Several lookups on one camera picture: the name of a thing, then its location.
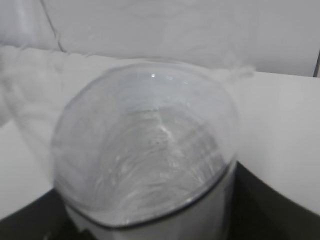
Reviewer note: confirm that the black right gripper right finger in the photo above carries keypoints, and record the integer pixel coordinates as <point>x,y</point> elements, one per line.
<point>261,213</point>

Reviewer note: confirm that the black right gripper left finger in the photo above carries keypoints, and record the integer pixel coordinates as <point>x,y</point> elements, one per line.
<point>43,219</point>

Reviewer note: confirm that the Nongfu Spring water bottle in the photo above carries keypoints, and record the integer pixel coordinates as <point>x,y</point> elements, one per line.
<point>126,108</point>

